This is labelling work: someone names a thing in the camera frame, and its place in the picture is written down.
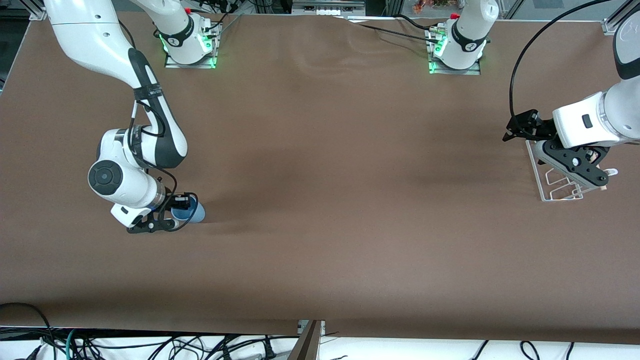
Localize aluminium frame corner profile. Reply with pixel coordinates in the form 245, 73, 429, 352
27, 0, 49, 21
602, 0, 640, 35

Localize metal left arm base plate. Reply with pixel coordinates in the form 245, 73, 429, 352
428, 27, 482, 76

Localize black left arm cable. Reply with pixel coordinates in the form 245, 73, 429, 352
509, 0, 613, 121

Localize orange clutter items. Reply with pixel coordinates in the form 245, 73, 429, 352
414, 0, 452, 14

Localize teal floor cable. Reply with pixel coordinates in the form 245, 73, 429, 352
65, 328, 82, 360

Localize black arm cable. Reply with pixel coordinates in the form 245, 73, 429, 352
127, 20, 198, 228
509, 0, 613, 121

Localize metal frame post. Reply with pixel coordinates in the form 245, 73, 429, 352
287, 320, 326, 360

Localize black looped floor cable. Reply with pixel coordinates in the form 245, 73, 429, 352
0, 302, 56, 360

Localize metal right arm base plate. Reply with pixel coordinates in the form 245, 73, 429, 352
164, 20, 217, 69

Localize short black table cable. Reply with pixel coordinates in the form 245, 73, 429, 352
397, 14, 437, 33

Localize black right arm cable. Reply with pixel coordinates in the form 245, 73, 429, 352
127, 20, 198, 228

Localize light blue plastic cup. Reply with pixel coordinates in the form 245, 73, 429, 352
171, 199, 207, 224

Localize white power strip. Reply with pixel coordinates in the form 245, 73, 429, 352
292, 0, 366, 16

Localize brown table cover sheet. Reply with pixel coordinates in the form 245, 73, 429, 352
0, 9, 640, 346

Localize long black table cable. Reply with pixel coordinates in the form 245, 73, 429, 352
347, 20, 445, 43

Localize white wire cup rack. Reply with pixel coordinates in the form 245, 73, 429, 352
525, 140, 619, 202

